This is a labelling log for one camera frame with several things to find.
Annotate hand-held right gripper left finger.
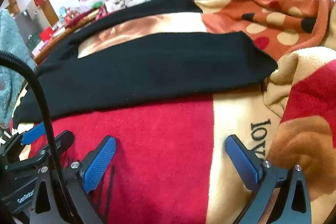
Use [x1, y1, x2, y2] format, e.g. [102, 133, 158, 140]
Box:
[29, 135, 117, 224]

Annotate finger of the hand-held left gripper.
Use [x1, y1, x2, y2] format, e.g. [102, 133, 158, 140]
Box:
[4, 130, 75, 170]
[0, 121, 48, 160]

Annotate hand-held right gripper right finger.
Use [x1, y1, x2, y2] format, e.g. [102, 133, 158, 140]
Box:
[225, 134, 313, 224]

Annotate black pants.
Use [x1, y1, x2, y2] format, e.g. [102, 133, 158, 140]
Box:
[12, 0, 279, 127]

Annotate red and cream printed blanket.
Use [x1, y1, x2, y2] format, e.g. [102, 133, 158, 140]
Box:
[16, 0, 336, 224]

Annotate wooden table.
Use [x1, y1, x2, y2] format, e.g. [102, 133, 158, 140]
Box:
[31, 10, 101, 64]

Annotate grey-blue fuzzy cloth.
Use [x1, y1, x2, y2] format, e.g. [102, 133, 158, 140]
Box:
[0, 9, 37, 130]

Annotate red box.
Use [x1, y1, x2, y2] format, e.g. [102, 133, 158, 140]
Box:
[39, 26, 60, 43]

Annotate colourful toy figurines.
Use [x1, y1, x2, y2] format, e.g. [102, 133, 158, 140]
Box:
[59, 6, 79, 22]

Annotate black cable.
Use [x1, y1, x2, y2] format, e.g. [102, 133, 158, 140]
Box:
[0, 51, 79, 224]

